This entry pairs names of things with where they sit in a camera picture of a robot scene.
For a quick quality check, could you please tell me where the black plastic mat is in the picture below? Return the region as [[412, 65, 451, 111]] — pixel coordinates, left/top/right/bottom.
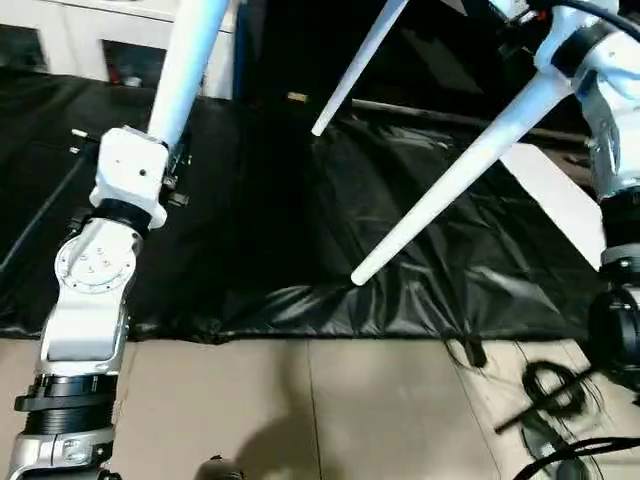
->
[[0, 70, 640, 346]]

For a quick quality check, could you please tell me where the flat white board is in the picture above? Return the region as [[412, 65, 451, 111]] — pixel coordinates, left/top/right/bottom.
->
[[500, 143, 608, 271]]

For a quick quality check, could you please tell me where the white cabinet with glass doors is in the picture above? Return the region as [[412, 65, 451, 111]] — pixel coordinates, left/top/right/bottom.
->
[[0, 0, 241, 99]]

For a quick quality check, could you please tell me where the large black screen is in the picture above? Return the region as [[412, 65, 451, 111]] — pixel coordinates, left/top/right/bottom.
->
[[240, 0, 601, 121]]

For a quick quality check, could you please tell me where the grey left robot foot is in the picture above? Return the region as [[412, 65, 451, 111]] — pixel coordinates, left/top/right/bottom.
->
[[195, 455, 246, 480]]

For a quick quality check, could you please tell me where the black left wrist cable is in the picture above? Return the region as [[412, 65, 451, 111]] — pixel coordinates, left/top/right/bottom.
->
[[0, 148, 93, 276]]

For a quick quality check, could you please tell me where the black floor cable bundle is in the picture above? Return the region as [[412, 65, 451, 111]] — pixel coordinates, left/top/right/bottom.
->
[[440, 332, 640, 480]]

